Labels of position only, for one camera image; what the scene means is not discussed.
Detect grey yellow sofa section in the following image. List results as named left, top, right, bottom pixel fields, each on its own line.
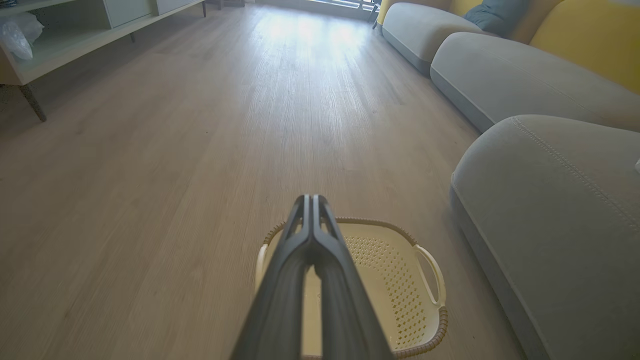
left=449, top=114, right=640, bottom=360
left=429, top=0, right=640, bottom=134
left=375, top=0, right=551, bottom=76

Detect blue grey throw cushion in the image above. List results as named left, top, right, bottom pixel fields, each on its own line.
left=463, top=0, right=531, bottom=39

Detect pale green cabinet drawer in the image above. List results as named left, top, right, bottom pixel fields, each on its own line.
left=103, top=0, right=154, bottom=29

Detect cream television cabinet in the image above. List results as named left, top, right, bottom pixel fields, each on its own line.
left=0, top=0, right=209, bottom=123

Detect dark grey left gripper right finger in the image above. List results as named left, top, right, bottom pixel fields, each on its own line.
left=311, top=194, right=396, bottom=360

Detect glass balcony door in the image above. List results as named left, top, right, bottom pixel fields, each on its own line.
left=252, top=0, right=379, bottom=21

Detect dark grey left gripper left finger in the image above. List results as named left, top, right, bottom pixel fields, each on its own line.
left=230, top=194, right=314, bottom=360

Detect white cabinet door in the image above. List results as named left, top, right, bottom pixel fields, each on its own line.
left=154, top=0, right=202, bottom=16

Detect cream plastic laundry basket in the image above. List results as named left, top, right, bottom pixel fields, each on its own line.
left=254, top=216, right=449, bottom=360

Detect clear plastic bag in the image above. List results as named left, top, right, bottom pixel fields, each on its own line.
left=0, top=12, right=45, bottom=62

